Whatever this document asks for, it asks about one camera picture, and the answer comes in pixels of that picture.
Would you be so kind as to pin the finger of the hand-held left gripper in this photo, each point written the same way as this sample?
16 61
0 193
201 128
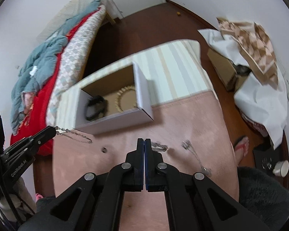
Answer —
44 135

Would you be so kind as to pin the red patterned cloth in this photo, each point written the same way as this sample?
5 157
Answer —
255 125

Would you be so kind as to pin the white cup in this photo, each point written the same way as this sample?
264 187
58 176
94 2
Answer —
281 167

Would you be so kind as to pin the person's foot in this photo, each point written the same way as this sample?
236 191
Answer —
238 155

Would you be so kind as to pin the black box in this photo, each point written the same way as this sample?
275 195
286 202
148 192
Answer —
261 154

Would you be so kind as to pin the grey fuzzy clothing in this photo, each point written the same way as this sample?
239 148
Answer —
262 195

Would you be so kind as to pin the pink flip-flop sandal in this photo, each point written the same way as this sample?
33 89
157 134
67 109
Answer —
243 146

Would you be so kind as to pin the checkered mattress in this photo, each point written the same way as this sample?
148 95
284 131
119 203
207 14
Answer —
74 53

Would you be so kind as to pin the brown cardboard box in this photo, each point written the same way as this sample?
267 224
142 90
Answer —
221 65

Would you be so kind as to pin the white cloth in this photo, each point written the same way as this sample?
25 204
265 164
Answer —
260 98

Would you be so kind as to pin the pile of bedding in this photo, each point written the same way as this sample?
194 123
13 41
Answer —
45 96

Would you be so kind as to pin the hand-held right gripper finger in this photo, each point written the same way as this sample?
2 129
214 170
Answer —
141 154
147 154

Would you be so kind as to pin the white cardboard box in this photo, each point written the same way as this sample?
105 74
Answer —
142 93

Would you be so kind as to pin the pink table cloth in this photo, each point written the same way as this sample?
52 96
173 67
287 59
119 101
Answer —
195 120

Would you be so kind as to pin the teal blanket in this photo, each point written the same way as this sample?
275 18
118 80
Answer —
43 60

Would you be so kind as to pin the striped table cloth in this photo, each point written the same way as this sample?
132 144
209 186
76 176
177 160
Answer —
173 67

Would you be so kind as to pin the brown checkered cloth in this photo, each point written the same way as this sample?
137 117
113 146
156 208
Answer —
250 43

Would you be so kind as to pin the pink slipper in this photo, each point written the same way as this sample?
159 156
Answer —
38 196

